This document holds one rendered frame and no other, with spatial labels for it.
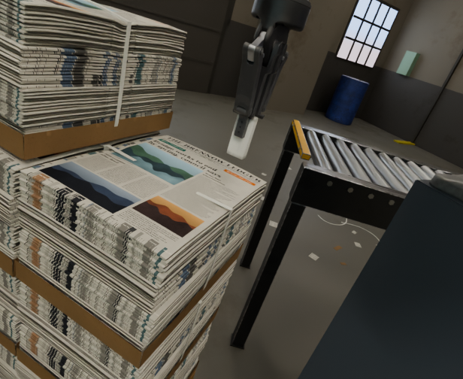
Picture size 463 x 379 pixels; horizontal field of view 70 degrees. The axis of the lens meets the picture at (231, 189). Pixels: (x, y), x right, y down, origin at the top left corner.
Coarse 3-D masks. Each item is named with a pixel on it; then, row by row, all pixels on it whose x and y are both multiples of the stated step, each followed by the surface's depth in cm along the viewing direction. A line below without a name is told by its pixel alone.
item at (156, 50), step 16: (80, 0) 70; (128, 16) 66; (144, 32) 63; (160, 32) 66; (176, 32) 71; (144, 48) 65; (160, 48) 69; (176, 48) 73; (144, 64) 66; (160, 64) 70; (176, 64) 75; (144, 80) 68; (160, 80) 73; (176, 80) 77; (144, 96) 70; (160, 96) 74; (128, 112) 68; (144, 112) 73; (160, 112) 78
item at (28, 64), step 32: (0, 0) 45; (32, 0) 45; (0, 32) 46; (32, 32) 45; (64, 32) 49; (96, 32) 54; (0, 64) 47; (32, 64) 47; (64, 64) 51; (96, 64) 56; (0, 96) 49; (32, 96) 48; (64, 96) 53; (96, 96) 59; (32, 128) 51; (64, 128) 56
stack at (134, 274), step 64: (0, 192) 53; (64, 192) 49; (128, 192) 53; (192, 192) 60; (256, 192) 69; (64, 256) 53; (128, 256) 46; (192, 256) 52; (0, 320) 68; (64, 320) 58; (128, 320) 50; (192, 320) 73
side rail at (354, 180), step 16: (304, 176) 99; (320, 176) 98; (336, 176) 99; (304, 192) 101; (320, 192) 101; (336, 192) 100; (352, 192) 99; (368, 192) 99; (384, 192) 99; (400, 192) 102; (320, 208) 103; (336, 208) 102; (352, 208) 102; (368, 208) 101; (384, 208) 101; (368, 224) 104; (384, 224) 103
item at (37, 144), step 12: (0, 132) 52; (12, 132) 51; (48, 132) 53; (60, 132) 55; (72, 132) 58; (84, 132) 60; (96, 132) 63; (0, 144) 53; (12, 144) 52; (24, 144) 51; (36, 144) 52; (48, 144) 54; (60, 144) 57; (72, 144) 59; (84, 144) 61; (24, 156) 52; (36, 156) 53
